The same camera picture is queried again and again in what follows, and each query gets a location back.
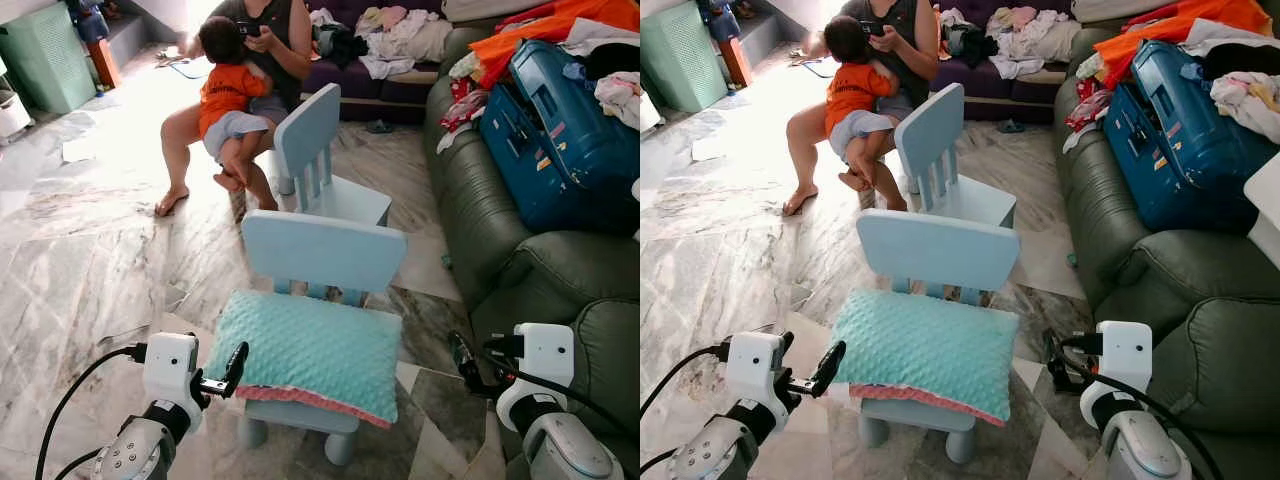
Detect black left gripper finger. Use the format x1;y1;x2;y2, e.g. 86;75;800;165
222;341;250;397
813;341;847;397

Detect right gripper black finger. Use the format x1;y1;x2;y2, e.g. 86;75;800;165
1043;330;1067;391
449;331;479;387

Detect mint green dotted pillow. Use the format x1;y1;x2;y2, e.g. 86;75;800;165
203;290;403;429
830;290;1021;426

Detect dark green leather sofa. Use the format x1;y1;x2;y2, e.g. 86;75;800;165
1052;25;1280;346
420;25;641;341

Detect purple sofa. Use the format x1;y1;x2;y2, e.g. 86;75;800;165
925;0;1081;123
300;0;451;123

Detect light blue child chair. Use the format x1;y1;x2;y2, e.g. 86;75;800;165
857;208;1021;466
893;83;1018;229
272;83;393;229
237;210;409;466

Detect blue hard-shell suitcase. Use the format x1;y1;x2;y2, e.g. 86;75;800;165
478;40;641;236
1102;40;1280;233

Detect red and white clothes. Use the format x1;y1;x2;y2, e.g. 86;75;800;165
437;78;491;151
1062;78;1116;153

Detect child in orange shirt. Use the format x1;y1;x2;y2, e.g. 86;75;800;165
822;15;901;193
197;15;276;193

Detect white crumpled clothes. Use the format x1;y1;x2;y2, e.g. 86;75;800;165
595;72;641;131
1210;70;1280;141

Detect pile of pale clothes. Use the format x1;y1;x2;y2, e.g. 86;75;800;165
985;5;1081;79
355;5;454;79

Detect dark garment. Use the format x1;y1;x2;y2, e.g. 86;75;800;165
315;22;369;69
945;22;999;69

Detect black garment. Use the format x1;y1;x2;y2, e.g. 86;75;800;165
585;42;641;81
1200;42;1280;81

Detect white bin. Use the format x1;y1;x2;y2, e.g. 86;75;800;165
0;90;33;139

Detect seated woman in grey top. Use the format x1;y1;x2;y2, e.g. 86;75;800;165
155;0;313;216
783;0;941;216

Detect orange cloth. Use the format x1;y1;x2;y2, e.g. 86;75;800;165
1093;0;1273;91
468;0;641;89

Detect white folded cloth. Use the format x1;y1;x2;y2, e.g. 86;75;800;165
1180;18;1251;56
560;18;631;56

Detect mint green cabinet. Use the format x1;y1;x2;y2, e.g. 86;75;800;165
0;3;98;114
640;0;716;113

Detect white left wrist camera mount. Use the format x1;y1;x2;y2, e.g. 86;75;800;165
142;333;201;433
725;332;791;433

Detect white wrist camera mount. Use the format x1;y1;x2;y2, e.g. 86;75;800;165
1080;320;1154;431
495;323;576;433
725;332;791;433
142;333;201;433

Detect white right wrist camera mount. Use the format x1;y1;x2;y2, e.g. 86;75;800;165
1080;320;1154;431
495;323;576;433

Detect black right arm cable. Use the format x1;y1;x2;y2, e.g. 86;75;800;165
485;365;641;451
1060;365;1226;480

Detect brown wooden post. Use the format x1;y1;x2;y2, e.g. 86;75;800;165
718;38;753;89
88;38;123;89

